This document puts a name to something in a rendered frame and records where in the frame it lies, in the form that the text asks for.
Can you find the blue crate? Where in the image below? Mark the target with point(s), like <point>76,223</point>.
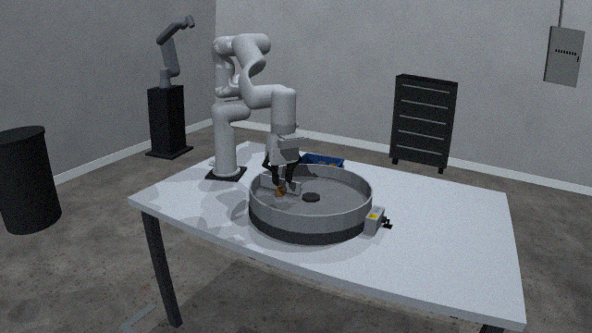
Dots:
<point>315,158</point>

